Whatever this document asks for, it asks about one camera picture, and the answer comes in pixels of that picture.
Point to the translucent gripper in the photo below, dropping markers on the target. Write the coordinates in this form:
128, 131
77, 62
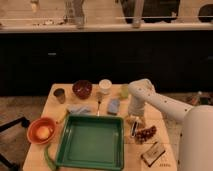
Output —
130, 119

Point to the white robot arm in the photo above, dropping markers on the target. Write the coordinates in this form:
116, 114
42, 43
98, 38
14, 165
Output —
196, 141

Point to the small wooden brush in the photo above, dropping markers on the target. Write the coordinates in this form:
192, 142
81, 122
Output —
99, 101

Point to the bunch of dark grapes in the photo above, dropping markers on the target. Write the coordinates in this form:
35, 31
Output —
145, 134

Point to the blue sponge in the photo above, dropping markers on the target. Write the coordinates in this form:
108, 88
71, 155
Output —
113, 106

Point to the light green cup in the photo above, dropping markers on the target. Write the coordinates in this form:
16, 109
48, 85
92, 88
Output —
124, 94

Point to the black and white box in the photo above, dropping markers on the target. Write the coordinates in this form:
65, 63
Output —
153, 153

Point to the white cup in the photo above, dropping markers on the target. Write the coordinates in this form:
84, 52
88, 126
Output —
105, 86

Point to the green plastic tray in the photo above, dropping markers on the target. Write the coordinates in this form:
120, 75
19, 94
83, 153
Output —
92, 142

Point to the light blue cloth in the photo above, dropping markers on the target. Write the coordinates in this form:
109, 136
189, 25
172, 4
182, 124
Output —
79, 109

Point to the dark red bowl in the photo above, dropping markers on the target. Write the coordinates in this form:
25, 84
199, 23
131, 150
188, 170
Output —
82, 89

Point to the grey metal cup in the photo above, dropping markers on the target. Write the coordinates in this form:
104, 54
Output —
60, 95

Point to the yellow ball in bowl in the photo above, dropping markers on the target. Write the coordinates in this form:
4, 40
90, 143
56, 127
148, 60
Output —
43, 132

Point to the green bean pod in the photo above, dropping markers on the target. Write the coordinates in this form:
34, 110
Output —
50, 162

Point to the orange bowl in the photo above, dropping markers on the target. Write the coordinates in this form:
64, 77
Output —
44, 121

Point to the black stand left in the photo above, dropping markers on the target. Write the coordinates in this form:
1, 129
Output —
24, 123

